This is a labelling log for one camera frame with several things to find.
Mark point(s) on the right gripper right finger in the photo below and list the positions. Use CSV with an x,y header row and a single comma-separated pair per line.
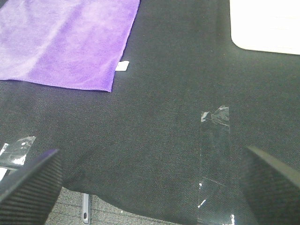
x,y
271,188

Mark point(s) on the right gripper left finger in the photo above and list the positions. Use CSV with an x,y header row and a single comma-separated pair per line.
x,y
28,195

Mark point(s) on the purple microfibre towel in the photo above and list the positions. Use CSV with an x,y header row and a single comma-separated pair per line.
x,y
74,44

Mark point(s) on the clear tape strip left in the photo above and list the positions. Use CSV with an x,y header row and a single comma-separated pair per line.
x,y
13,155

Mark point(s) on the clear tape strip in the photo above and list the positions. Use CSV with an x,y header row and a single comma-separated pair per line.
x,y
13,155
215,185

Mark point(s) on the metal table leg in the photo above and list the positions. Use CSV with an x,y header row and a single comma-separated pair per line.
x,y
86,208

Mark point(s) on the clear tape strip right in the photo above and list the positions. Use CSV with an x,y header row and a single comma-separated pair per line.
x,y
215,185

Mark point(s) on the black table cloth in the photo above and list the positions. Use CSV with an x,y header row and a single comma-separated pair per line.
x,y
137,147

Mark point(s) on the white towel label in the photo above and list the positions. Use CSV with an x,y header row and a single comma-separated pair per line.
x,y
122,66

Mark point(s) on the white plastic bin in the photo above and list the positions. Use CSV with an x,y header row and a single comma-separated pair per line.
x,y
266,25

